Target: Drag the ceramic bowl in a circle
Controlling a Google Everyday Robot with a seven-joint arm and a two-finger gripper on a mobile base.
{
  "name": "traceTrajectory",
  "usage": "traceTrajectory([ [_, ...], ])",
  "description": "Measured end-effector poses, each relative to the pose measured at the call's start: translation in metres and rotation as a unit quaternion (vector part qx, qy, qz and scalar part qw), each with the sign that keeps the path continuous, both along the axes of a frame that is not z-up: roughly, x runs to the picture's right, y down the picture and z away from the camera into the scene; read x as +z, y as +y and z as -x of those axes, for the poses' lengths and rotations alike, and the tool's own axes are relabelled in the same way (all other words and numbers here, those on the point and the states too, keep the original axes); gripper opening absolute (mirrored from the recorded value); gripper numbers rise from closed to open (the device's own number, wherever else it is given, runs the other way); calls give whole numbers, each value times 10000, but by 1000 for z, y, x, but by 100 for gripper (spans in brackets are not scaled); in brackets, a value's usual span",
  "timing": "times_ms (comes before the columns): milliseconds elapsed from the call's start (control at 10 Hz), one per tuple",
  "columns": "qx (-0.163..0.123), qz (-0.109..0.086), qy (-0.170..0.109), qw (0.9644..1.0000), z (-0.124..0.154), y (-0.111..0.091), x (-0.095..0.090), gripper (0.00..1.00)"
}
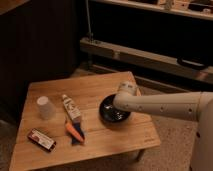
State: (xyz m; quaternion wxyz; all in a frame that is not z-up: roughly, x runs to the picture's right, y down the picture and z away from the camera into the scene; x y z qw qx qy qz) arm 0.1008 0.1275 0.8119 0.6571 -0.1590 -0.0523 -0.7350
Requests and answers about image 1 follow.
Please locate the orange and blue tool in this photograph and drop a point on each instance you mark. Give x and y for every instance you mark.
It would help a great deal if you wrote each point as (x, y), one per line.
(74, 129)

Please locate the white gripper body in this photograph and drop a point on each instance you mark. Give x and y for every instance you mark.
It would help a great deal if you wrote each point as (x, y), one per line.
(128, 86)

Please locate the metal pole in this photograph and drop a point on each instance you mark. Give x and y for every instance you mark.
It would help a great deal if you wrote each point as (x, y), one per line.
(90, 34)

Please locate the wooden table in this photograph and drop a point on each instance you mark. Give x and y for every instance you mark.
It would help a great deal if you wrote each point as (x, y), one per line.
(101, 139)

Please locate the white tube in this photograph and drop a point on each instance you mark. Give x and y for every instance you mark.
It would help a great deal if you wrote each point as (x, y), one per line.
(71, 108)

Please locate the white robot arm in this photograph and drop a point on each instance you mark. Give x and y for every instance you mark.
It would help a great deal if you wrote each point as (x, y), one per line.
(194, 106)

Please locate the black ceramic bowl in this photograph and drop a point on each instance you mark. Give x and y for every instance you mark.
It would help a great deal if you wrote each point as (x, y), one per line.
(109, 113)

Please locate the long case with handle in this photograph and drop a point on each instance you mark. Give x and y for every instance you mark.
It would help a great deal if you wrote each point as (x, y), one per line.
(145, 59)

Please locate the white plastic cup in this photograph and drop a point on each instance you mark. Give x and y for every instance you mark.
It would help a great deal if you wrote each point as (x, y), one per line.
(45, 107)

